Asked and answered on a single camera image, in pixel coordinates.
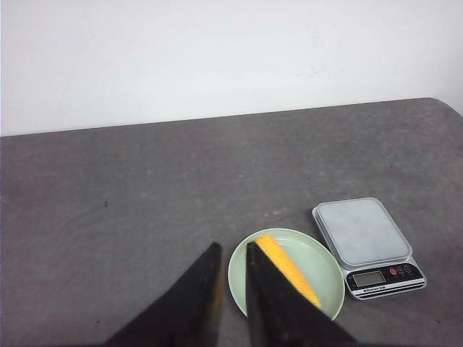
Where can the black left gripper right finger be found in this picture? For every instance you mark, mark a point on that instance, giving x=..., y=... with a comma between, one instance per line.
x=278, y=315

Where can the yellow corn cob piece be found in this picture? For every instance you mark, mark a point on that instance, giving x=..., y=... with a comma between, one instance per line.
x=286, y=266

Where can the light green plate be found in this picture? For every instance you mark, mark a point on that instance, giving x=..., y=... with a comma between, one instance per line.
x=314, y=261

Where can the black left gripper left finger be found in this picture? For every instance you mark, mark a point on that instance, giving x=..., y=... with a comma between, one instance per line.
x=188, y=314

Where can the silver digital kitchen scale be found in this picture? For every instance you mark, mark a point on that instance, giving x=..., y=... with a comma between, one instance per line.
x=374, y=255

